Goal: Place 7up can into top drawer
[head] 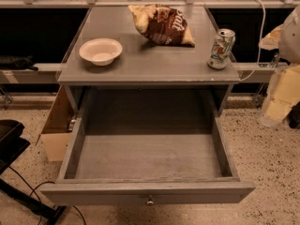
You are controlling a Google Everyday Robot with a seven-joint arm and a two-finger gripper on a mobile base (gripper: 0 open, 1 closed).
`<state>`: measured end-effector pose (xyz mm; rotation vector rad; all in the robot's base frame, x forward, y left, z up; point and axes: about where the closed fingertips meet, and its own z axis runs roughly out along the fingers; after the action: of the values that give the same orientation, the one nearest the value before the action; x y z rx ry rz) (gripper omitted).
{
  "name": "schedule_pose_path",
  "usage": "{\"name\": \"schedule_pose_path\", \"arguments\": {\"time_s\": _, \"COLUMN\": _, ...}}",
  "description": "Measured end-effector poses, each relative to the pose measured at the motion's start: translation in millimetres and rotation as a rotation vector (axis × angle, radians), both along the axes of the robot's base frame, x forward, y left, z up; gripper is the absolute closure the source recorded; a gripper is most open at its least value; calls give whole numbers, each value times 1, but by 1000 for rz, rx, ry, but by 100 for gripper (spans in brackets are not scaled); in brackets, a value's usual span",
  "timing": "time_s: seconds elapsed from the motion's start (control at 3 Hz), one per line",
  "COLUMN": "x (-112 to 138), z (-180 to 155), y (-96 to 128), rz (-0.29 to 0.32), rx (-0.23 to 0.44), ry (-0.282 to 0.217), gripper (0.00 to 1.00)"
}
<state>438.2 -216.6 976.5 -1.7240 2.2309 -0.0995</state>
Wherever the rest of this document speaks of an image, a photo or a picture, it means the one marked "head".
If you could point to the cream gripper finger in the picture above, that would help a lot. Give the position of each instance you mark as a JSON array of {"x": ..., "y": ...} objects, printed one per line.
[
  {"x": 271, "y": 40},
  {"x": 283, "y": 94}
]

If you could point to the black cloth on rail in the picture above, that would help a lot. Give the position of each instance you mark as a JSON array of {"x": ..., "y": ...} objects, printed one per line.
[{"x": 17, "y": 62}]

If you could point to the grey wooden cabinet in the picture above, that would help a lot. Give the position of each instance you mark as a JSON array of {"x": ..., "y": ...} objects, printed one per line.
[{"x": 142, "y": 63}]

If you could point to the round metal drawer knob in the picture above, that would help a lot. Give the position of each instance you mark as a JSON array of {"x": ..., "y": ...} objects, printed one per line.
[{"x": 150, "y": 201}]

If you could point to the green white 7up can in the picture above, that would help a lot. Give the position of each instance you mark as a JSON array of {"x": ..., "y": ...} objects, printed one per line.
[{"x": 221, "y": 49}]

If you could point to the open grey top drawer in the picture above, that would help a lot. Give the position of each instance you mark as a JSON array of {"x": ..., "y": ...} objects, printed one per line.
[{"x": 130, "y": 144}]

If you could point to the brown cardboard box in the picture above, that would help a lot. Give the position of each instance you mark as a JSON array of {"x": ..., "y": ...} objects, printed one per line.
[{"x": 55, "y": 134}]

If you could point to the white paper bowl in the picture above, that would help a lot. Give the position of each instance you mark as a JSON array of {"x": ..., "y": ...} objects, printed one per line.
[{"x": 100, "y": 51}]

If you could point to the brown chip bag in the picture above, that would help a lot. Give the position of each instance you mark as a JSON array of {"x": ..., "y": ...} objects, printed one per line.
[{"x": 162, "y": 25}]

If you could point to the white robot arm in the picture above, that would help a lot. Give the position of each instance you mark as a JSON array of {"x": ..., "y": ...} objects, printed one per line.
[{"x": 289, "y": 41}]

